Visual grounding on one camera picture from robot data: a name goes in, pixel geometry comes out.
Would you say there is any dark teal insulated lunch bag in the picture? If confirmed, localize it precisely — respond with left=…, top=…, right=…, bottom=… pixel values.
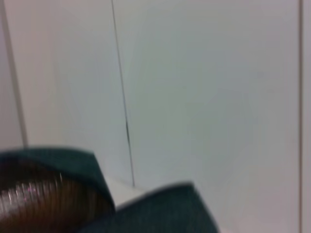
left=0, top=145, right=221, bottom=233

